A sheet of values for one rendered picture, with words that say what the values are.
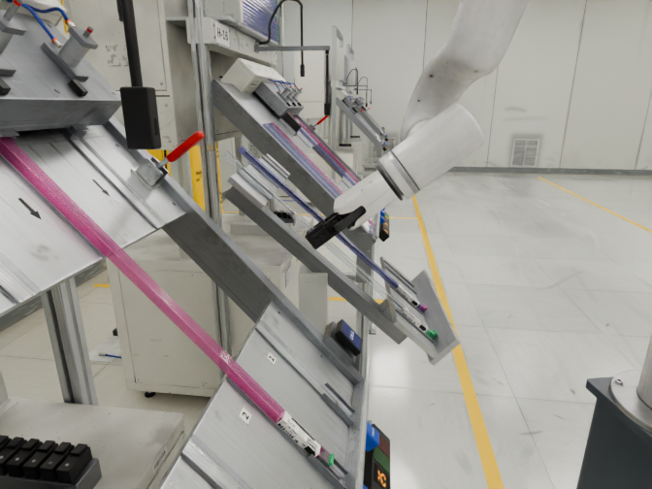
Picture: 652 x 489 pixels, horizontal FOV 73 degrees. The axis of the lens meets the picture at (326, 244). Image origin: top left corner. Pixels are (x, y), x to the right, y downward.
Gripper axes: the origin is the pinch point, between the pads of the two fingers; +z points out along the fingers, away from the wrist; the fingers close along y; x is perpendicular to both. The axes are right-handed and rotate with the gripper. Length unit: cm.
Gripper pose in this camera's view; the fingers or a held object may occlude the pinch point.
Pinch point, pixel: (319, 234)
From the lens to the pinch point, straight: 78.0
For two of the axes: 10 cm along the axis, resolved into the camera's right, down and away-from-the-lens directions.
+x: 6.2, 7.6, 2.1
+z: -7.9, 5.8, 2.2
